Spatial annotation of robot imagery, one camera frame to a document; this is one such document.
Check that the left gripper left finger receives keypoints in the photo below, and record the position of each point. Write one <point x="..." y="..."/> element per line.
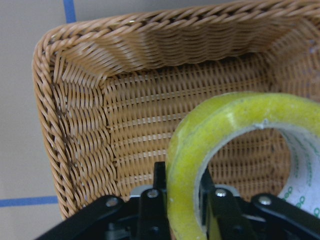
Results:
<point x="142" y="217"/>

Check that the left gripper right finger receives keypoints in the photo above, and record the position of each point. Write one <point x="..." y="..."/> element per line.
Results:
<point x="225" y="215"/>

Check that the yellow tape roll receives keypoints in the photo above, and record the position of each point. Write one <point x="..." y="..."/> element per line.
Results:
<point x="257" y="143"/>

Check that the brown wicker basket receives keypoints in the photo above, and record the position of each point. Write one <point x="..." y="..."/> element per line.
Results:
<point x="110" y="92"/>

